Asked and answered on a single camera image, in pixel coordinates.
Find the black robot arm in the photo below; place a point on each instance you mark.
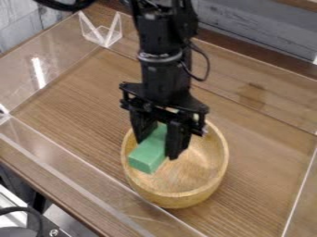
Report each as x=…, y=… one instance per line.
x=166, y=24

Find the grey metal frame bracket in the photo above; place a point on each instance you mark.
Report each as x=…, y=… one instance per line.
x=64, y=226

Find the green rectangular block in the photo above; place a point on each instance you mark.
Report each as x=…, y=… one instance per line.
x=147, y=155

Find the brown wooden bowl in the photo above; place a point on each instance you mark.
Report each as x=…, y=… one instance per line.
x=186, y=181

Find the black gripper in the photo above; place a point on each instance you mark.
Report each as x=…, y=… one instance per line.
x=160, y=99

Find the clear acrylic tray wall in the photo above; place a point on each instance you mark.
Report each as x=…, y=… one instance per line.
x=63, y=128

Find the clear acrylic corner bracket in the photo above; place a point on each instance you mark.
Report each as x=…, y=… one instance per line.
x=104, y=36

